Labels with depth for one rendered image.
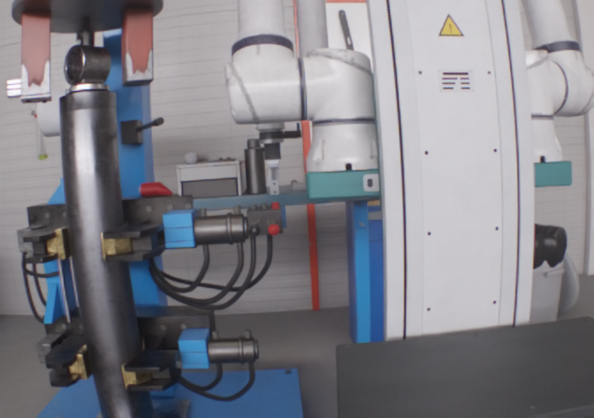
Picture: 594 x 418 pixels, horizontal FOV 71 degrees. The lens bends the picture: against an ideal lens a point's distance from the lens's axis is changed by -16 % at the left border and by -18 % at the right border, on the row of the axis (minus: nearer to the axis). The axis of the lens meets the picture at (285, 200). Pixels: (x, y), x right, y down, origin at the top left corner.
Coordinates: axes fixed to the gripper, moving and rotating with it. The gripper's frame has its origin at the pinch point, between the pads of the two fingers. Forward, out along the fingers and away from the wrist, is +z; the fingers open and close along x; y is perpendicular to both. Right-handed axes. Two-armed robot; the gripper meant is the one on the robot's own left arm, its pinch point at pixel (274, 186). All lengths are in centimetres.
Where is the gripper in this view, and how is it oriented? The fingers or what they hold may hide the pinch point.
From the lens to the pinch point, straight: 151.9
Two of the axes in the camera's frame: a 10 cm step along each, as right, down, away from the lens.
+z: 0.6, 9.9, 1.0
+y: -10.0, 0.7, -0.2
